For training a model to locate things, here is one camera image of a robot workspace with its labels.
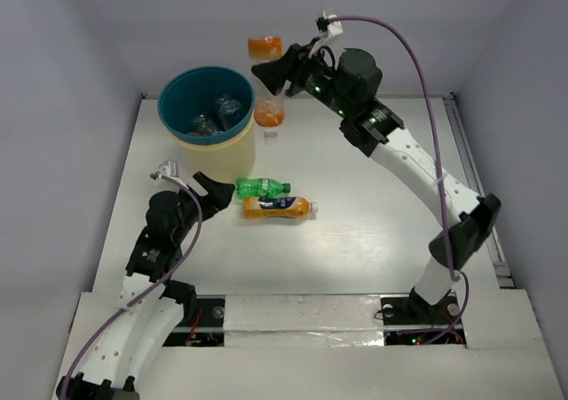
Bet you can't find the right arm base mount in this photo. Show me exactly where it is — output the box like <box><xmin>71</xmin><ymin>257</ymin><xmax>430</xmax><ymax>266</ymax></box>
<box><xmin>374</xmin><ymin>291</ymin><xmax>466</xmax><ymax>346</ymax></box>

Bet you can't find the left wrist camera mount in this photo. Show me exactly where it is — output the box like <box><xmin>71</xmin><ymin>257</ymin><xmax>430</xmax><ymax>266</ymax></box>
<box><xmin>150</xmin><ymin>160</ymin><xmax>188</xmax><ymax>192</ymax></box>

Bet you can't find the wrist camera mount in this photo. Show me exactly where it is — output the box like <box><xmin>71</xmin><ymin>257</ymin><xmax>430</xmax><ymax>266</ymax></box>
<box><xmin>308</xmin><ymin>11</ymin><xmax>343</xmax><ymax>58</ymax></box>
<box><xmin>150</xmin><ymin>160</ymin><xmax>188</xmax><ymax>192</ymax></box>

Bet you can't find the orange bottle white label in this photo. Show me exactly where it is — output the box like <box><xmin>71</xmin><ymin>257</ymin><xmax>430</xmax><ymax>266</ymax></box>
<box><xmin>248</xmin><ymin>35</ymin><xmax>285</xmax><ymax>144</ymax></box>

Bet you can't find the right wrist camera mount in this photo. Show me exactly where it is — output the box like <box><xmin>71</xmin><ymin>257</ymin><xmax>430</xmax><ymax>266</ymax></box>
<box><xmin>308</xmin><ymin>11</ymin><xmax>343</xmax><ymax>58</ymax></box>

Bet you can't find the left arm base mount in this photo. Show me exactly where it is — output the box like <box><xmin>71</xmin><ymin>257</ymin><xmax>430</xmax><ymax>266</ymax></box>
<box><xmin>163</xmin><ymin>296</ymin><xmax>225</xmax><ymax>347</ymax></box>

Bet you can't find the clear bottle white cap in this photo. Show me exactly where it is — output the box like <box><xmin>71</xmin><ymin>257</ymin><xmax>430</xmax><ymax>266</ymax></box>
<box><xmin>188</xmin><ymin>114</ymin><xmax>220</xmax><ymax>137</ymax></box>

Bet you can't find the aluminium rail right edge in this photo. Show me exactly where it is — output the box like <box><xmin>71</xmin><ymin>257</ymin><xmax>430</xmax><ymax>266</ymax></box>
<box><xmin>443</xmin><ymin>94</ymin><xmax>517</xmax><ymax>289</ymax></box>

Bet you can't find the silver taped front rail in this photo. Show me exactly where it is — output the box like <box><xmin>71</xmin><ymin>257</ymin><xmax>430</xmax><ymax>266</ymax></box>
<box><xmin>223</xmin><ymin>294</ymin><xmax>384</xmax><ymax>349</ymax></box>

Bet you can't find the clear bottle blue label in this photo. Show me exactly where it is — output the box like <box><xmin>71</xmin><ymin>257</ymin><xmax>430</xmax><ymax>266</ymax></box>
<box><xmin>215</xmin><ymin>94</ymin><xmax>242</xmax><ymax>131</ymax></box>

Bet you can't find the yellow bottle blue label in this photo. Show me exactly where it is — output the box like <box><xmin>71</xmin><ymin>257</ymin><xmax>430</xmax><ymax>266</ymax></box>
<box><xmin>242</xmin><ymin>196</ymin><xmax>319</xmax><ymax>219</ymax></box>

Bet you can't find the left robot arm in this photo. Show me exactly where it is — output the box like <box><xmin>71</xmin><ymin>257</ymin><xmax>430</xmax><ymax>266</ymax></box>
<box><xmin>56</xmin><ymin>170</ymin><xmax>234</xmax><ymax>399</ymax></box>

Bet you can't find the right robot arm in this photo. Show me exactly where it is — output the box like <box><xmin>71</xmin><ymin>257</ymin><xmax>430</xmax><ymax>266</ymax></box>
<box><xmin>251</xmin><ymin>44</ymin><xmax>501</xmax><ymax>322</ymax></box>

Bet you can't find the green plastic bottle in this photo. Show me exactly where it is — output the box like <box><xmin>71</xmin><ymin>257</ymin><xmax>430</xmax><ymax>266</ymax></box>
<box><xmin>236</xmin><ymin>178</ymin><xmax>291</xmax><ymax>199</ymax></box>

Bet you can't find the teal and cream bin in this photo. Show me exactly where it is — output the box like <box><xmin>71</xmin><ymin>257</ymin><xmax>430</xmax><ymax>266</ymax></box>
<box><xmin>157</xmin><ymin>67</ymin><xmax>256</xmax><ymax>183</ymax></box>

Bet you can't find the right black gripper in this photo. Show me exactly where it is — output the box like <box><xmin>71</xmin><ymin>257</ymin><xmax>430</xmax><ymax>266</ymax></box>
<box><xmin>254</xmin><ymin>35</ymin><xmax>353</xmax><ymax>118</ymax></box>

